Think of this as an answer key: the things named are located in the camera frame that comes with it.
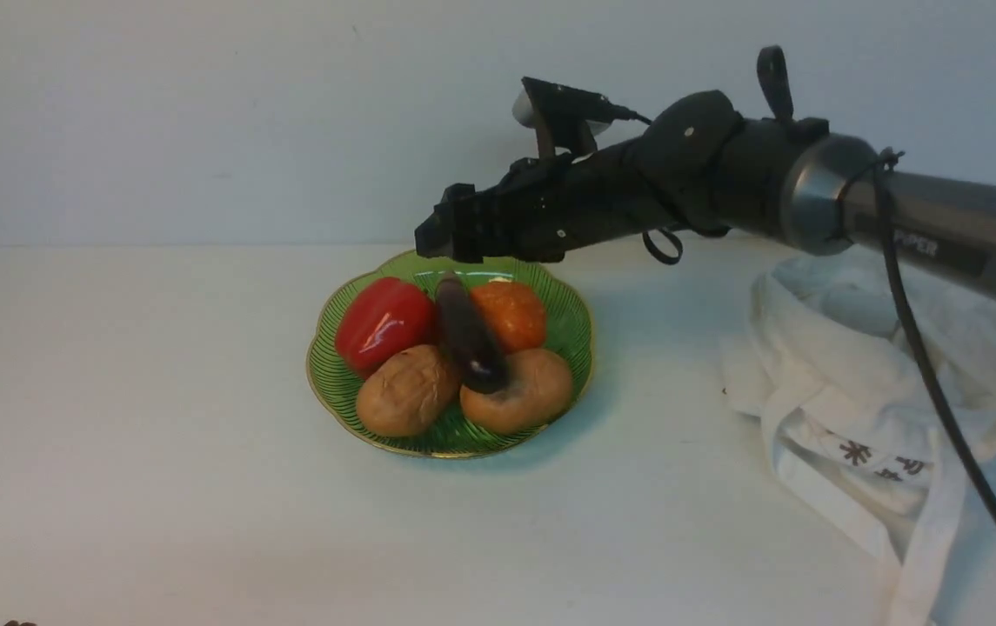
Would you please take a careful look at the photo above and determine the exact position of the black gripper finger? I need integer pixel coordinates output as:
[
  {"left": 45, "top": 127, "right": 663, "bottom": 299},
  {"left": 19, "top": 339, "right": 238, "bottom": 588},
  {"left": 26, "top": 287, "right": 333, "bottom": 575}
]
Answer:
[{"left": 435, "top": 183, "right": 498, "bottom": 229}]

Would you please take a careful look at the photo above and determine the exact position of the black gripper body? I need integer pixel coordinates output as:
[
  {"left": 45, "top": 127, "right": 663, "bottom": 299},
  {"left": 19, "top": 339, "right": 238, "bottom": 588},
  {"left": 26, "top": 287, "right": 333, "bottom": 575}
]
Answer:
[{"left": 473, "top": 140, "right": 681, "bottom": 264}]

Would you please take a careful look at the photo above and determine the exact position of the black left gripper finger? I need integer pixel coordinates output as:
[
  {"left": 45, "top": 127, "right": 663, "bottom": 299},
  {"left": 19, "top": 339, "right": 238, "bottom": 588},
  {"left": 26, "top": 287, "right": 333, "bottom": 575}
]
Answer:
[{"left": 415, "top": 213, "right": 481, "bottom": 264}]

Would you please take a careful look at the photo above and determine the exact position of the purple eggplant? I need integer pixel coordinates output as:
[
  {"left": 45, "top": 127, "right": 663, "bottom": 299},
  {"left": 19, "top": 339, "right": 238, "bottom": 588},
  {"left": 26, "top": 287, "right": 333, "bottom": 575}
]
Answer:
[{"left": 435, "top": 272, "right": 512, "bottom": 395}]

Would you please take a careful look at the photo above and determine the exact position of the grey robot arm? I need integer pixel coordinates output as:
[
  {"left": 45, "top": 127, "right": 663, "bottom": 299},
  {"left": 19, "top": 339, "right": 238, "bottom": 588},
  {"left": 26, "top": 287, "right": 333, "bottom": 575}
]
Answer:
[{"left": 415, "top": 46, "right": 996, "bottom": 300}]

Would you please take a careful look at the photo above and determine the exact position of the white cloth bag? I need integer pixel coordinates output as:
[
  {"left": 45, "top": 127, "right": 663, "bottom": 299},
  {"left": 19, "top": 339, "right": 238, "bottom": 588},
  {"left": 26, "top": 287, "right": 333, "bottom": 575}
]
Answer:
[{"left": 721, "top": 250, "right": 968, "bottom": 625}]

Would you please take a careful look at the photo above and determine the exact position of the orange pumpkin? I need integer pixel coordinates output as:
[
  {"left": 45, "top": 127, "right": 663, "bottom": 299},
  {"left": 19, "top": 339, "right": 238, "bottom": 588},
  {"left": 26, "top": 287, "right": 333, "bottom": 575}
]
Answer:
[{"left": 470, "top": 281, "right": 548, "bottom": 354}]

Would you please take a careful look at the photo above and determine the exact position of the red bell pepper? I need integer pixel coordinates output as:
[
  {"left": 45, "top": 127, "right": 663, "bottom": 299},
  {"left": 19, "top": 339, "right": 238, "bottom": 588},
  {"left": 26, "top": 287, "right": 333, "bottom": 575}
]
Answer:
[{"left": 334, "top": 276, "right": 437, "bottom": 379}]

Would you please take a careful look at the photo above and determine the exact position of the left brown potato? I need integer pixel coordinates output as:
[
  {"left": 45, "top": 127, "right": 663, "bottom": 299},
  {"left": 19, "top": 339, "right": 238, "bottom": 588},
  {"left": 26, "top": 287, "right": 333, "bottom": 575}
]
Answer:
[{"left": 356, "top": 344, "right": 461, "bottom": 437}]

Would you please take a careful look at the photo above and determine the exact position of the brown potato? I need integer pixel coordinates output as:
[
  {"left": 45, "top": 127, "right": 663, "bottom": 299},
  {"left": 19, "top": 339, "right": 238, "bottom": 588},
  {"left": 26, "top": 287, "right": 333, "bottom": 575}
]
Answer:
[
  {"left": 459, "top": 349, "right": 574, "bottom": 436},
  {"left": 356, "top": 344, "right": 461, "bottom": 437}
]

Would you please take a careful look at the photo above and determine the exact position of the right brown potato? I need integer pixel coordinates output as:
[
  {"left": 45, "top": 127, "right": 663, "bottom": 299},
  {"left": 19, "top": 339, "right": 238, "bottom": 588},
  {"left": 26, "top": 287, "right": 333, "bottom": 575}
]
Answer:
[{"left": 459, "top": 349, "right": 574, "bottom": 436}]

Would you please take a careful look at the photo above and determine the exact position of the green ribbed glass plate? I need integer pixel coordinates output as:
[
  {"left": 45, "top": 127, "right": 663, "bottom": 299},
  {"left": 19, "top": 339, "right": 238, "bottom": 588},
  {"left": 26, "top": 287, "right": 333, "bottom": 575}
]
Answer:
[{"left": 305, "top": 250, "right": 596, "bottom": 459}]

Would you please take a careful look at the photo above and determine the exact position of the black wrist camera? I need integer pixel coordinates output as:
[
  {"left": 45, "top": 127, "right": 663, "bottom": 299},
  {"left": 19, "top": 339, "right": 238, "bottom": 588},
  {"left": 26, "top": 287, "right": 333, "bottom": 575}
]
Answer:
[{"left": 511, "top": 77, "right": 614, "bottom": 160}]

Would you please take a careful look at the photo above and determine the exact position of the black cable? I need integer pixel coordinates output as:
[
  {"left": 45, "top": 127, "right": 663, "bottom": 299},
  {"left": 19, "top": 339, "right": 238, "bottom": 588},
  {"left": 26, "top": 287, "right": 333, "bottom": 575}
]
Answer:
[{"left": 606, "top": 103, "right": 996, "bottom": 626}]

